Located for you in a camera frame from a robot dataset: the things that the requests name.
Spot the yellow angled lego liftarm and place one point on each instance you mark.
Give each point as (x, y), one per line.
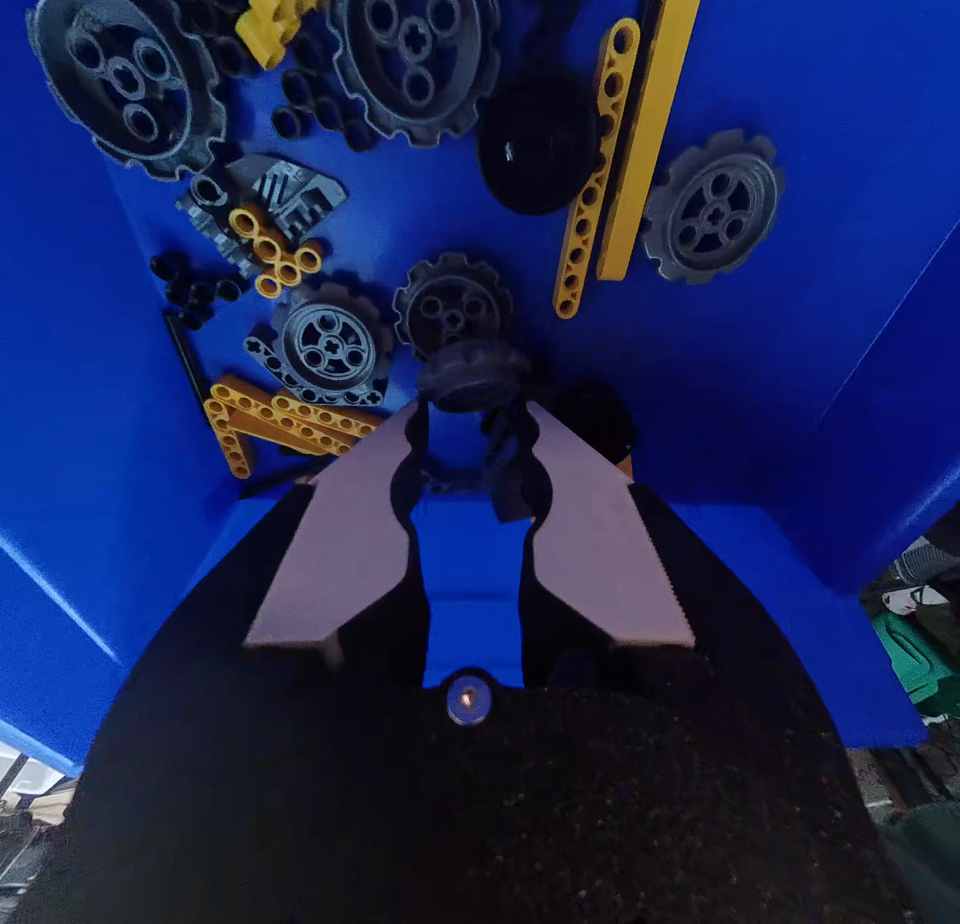
(274, 253)

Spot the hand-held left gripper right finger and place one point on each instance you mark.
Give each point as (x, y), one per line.
(607, 557)

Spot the yellow lego connector block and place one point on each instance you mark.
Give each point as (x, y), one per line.
(281, 9)

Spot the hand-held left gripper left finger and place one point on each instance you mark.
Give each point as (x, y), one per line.
(337, 557)

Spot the long yellow lego beam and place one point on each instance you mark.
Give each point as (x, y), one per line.
(652, 114)

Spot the black lego wheel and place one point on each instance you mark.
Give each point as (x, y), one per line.
(596, 422)
(540, 144)

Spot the scattered grey sprocket wheels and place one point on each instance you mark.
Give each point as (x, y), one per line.
(124, 77)

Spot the blue plastic bin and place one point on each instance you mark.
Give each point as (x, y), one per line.
(825, 189)

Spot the short yellow lego beam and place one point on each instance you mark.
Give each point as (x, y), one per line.
(337, 418)

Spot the grey ribbed lego fairing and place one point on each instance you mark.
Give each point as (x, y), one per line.
(292, 189)

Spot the green fabric bag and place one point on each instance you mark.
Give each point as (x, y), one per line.
(911, 654)

